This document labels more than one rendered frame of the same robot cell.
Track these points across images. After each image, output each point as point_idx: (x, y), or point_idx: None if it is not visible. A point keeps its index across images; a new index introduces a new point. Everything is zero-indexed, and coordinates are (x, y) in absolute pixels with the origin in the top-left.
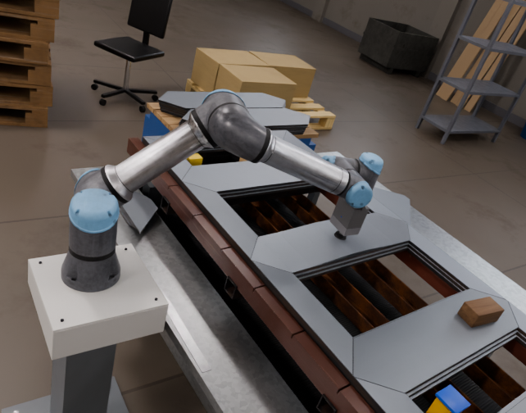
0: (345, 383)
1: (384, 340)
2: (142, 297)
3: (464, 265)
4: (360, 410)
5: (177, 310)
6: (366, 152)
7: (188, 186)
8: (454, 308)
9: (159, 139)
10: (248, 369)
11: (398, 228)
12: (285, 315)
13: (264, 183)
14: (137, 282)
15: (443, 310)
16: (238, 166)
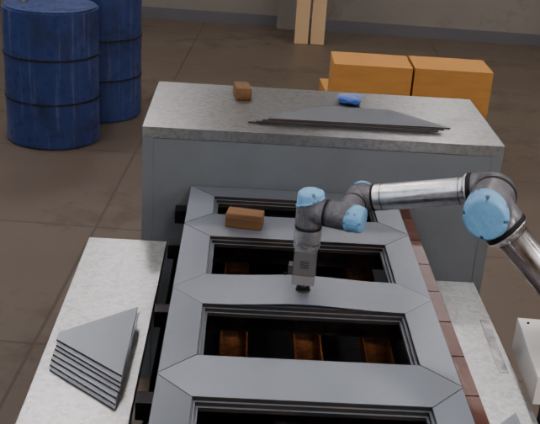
0: (412, 241)
1: (358, 238)
2: None
3: (117, 280)
4: (415, 232)
5: (491, 357)
6: (311, 195)
7: (456, 378)
8: (257, 233)
9: None
10: (447, 312)
11: (198, 284)
12: (426, 272)
13: (333, 363)
14: None
15: (271, 235)
16: (351, 394)
